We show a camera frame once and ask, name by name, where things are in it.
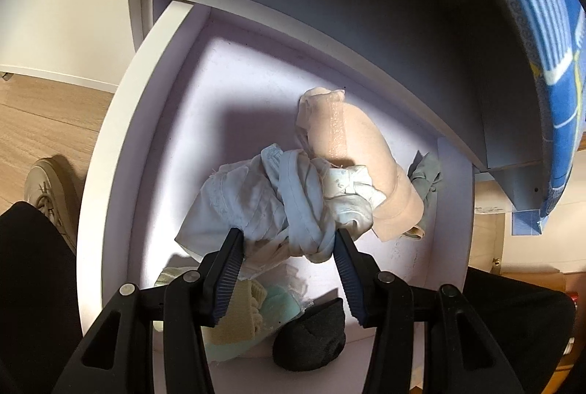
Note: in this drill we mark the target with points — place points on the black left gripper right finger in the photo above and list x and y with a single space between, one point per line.
460 354

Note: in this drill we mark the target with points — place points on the mint green sock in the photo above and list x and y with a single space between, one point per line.
278 309

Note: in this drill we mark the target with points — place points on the beige sneaker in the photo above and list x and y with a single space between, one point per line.
50 189

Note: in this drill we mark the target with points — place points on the blue striped fabric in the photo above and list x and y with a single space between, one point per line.
553 36

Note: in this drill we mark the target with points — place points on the beige nylon stocking bundle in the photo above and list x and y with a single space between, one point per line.
342 134

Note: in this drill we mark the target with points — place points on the light green ribbed sock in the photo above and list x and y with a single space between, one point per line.
169 274

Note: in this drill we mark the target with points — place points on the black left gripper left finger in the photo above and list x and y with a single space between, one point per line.
116 353

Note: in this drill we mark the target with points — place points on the white drawer box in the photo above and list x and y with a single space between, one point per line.
207 88

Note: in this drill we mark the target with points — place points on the black sock roll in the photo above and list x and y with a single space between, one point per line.
313 340

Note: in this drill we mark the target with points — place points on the white knotted cloth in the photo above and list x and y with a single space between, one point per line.
285 203

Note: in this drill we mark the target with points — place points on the cream yellow cloth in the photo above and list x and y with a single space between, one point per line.
243 320

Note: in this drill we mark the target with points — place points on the sage green cloth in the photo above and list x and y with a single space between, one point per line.
425 175

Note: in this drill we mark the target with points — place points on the black trouser leg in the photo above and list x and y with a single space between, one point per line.
40 327

